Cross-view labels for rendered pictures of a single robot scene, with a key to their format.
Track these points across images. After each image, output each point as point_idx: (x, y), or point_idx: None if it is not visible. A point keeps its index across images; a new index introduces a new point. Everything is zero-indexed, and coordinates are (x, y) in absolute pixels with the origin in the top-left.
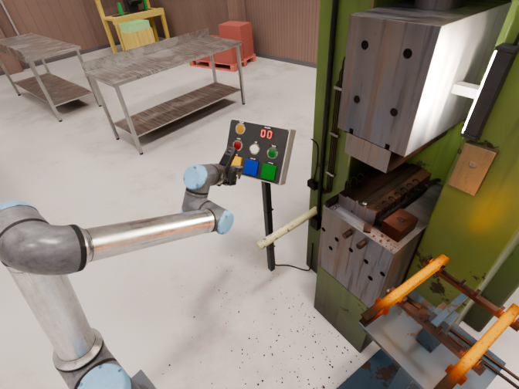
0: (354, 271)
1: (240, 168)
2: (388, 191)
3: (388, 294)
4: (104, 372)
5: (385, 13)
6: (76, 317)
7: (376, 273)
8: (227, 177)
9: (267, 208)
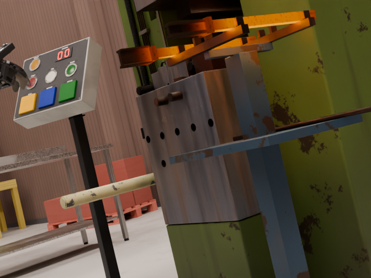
0: (194, 166)
1: (20, 67)
2: None
3: (169, 62)
4: None
5: None
6: None
7: (207, 132)
8: (0, 71)
9: (90, 186)
